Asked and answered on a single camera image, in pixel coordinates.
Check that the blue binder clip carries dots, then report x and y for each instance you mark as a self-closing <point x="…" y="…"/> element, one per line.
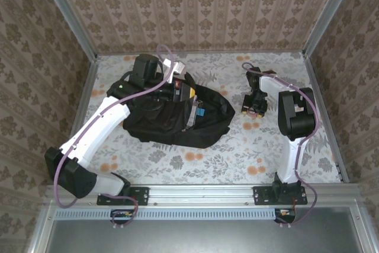
<point x="201" y="112"/>

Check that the black fabric backpack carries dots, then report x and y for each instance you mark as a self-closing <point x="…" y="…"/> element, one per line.
<point x="177" y="128"/>

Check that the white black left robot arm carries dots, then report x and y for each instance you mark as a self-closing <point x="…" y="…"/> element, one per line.
<point x="94" y="128"/>

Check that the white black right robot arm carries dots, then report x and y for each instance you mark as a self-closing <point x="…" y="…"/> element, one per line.
<point x="291" y="158"/>

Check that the black connector board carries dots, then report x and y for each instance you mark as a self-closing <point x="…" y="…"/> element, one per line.
<point x="121" y="214"/>
<point x="285" y="214"/>

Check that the steel sheet panel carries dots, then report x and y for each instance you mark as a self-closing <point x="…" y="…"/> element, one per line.
<point x="192" y="238"/>

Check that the thin aluminium wall rail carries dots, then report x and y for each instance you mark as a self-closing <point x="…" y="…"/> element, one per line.
<point x="251" y="51"/>

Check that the aluminium side rail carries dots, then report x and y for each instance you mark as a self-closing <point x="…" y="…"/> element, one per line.
<point x="325" y="116"/>
<point x="79" y="116"/>

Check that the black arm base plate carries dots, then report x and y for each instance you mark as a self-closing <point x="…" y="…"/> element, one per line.
<point x="260" y="195"/>
<point x="139" y="196"/>

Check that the aluminium mounting rail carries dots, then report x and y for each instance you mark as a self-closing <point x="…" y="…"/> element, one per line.
<point x="201" y="193"/>

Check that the aluminium frame post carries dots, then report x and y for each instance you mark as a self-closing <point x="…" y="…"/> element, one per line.
<point x="70" y="13"/>
<point x="328" y="13"/>

